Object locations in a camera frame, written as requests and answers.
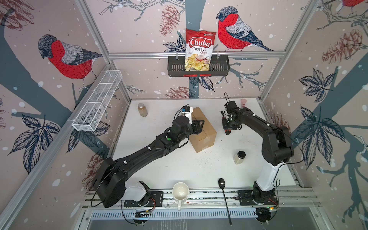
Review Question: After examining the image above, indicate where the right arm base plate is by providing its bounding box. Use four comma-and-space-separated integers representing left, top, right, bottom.
237, 188, 278, 206

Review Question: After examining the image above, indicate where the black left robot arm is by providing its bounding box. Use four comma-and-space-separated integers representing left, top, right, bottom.
93, 116, 205, 208

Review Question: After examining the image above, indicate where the brown cardboard express box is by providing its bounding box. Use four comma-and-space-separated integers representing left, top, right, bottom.
189, 107, 217, 153

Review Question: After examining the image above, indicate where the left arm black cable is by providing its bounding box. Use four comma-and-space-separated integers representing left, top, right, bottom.
120, 198, 156, 226

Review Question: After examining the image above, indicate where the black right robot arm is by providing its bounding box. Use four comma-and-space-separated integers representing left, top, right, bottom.
221, 108, 294, 192

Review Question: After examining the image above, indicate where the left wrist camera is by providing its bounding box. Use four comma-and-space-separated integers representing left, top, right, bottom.
181, 104, 193, 124

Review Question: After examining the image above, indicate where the brown spice jar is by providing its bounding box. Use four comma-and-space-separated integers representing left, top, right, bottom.
138, 103, 148, 117

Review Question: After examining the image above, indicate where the cream ceramic mug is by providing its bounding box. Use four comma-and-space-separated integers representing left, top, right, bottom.
172, 182, 189, 211

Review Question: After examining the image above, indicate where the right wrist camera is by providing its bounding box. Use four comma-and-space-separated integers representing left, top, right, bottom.
224, 101, 239, 114

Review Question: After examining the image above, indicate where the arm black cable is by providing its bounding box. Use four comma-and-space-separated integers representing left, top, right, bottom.
120, 198, 156, 226
275, 129, 304, 196

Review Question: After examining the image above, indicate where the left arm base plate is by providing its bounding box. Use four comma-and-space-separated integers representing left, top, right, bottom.
123, 191, 163, 208

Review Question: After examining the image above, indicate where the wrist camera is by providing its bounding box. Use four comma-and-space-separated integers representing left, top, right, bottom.
181, 104, 193, 124
224, 101, 239, 114

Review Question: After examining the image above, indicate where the black lid glass jar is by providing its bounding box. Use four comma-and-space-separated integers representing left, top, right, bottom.
233, 150, 246, 164

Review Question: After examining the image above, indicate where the Chuba cassava chips bag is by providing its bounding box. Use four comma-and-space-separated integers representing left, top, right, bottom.
185, 29, 216, 71

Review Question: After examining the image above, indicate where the aluminium front rail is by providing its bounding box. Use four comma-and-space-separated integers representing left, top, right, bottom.
83, 186, 320, 210

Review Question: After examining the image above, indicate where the white wire mesh shelf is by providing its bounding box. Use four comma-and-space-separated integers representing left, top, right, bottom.
72, 70, 122, 132

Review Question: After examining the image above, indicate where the black long spoon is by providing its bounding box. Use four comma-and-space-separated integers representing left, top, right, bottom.
218, 178, 232, 226

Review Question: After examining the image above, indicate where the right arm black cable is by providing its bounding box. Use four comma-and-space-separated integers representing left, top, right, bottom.
275, 129, 304, 196

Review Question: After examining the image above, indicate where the black wire wall basket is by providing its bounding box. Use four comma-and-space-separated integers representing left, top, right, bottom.
168, 55, 230, 77

